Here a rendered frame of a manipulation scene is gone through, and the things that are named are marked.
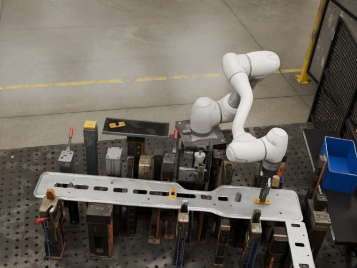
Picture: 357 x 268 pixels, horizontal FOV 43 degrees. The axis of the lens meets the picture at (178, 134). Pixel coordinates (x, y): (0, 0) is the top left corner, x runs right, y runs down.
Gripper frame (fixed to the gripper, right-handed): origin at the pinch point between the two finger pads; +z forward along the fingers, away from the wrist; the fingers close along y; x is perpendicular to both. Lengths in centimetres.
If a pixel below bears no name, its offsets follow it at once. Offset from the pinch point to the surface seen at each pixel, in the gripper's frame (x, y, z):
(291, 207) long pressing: 15.6, 2.2, 4.8
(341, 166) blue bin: 48, -30, 2
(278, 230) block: 7.2, 17.0, 6.7
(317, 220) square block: 25.1, 15.4, -0.7
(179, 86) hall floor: -48, -270, 104
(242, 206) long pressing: -10.3, 4.7, 4.7
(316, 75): 104, -283, 83
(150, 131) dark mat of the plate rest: -61, -31, -12
